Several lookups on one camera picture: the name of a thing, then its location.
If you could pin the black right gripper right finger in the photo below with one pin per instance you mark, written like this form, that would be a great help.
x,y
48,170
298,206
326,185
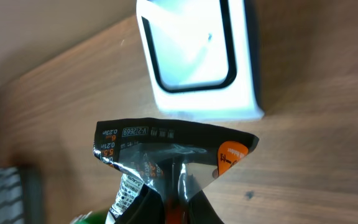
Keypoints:
x,y
200,211

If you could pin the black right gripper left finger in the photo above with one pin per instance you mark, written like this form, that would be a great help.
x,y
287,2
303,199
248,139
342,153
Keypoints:
x,y
147,208

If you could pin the green lid jar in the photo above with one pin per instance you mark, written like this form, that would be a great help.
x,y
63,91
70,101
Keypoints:
x,y
91,218

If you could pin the grey plastic mesh basket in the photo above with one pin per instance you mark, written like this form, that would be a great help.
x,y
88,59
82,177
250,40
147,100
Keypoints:
x,y
21,195

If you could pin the black red snack pouch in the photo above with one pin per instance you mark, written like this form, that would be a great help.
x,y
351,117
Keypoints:
x,y
175,158

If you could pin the white barcode scanner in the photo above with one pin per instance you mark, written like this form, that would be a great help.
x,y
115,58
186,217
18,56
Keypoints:
x,y
202,58

